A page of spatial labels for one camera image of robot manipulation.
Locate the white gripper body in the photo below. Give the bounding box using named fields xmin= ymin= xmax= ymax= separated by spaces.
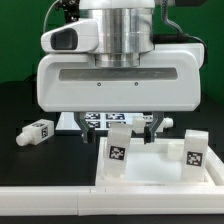
xmin=37 ymin=43 xmax=204 ymax=112

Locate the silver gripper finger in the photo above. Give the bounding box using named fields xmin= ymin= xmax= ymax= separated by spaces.
xmin=74 ymin=112 xmax=95 ymax=143
xmin=144 ymin=112 xmax=164 ymax=144

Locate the white square table top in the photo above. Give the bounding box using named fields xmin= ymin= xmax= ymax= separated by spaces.
xmin=95 ymin=137 xmax=224 ymax=186

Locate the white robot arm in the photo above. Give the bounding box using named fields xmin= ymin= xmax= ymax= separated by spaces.
xmin=37 ymin=0 xmax=207 ymax=142

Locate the white marker base plate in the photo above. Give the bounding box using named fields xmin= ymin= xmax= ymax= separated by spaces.
xmin=56 ymin=112 xmax=142 ymax=131

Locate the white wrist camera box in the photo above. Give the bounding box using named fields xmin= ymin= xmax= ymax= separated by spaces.
xmin=41 ymin=19 xmax=99 ymax=53

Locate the white front obstacle wall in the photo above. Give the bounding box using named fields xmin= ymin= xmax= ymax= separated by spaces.
xmin=0 ymin=186 xmax=224 ymax=216

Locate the black camera stand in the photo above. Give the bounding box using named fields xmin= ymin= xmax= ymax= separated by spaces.
xmin=55 ymin=0 xmax=80 ymax=23

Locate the grey cable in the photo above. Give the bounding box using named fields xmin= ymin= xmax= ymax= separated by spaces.
xmin=42 ymin=0 xmax=63 ymax=34

